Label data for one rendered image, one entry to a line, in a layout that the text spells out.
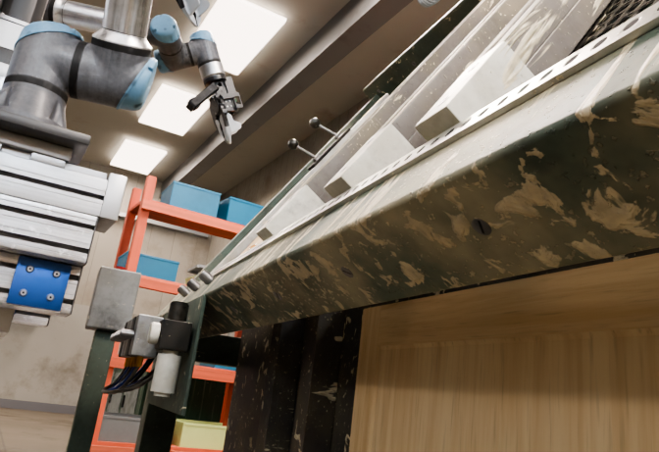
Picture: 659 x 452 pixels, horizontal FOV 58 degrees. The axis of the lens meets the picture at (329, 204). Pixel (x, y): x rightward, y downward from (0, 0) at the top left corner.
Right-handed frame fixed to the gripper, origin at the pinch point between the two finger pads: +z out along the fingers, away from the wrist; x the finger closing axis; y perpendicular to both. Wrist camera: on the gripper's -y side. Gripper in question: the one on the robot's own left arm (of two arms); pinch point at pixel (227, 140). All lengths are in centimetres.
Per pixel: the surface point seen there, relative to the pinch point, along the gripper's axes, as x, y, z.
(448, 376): -101, -22, 64
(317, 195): -67, -14, 31
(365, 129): -68, 2, 20
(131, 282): 17, -35, 33
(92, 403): 20, -54, 63
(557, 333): -121, -22, 58
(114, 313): 17, -43, 40
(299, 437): -59, -29, 74
